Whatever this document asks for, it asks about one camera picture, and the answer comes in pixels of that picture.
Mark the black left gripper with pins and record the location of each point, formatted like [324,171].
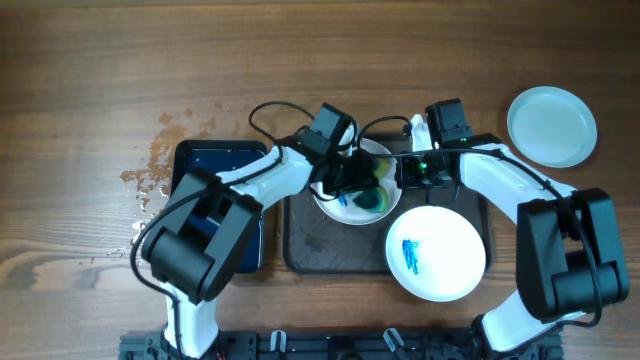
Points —
[362,174]

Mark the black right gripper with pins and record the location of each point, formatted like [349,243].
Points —
[407,178]

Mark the white plate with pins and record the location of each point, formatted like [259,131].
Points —
[435,254]
[345,211]

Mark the green yellow sponge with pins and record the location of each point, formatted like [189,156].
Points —
[375,200]

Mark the pale blue plate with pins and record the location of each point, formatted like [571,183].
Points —
[552,127]

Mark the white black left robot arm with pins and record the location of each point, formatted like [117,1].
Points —
[197,242]

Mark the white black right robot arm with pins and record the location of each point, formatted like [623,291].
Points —
[569,257]

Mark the dark brown serving tray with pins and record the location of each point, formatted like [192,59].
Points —
[315,244]

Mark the black water tray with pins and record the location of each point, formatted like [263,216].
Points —
[218,156]

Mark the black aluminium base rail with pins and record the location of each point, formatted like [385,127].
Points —
[444,343]

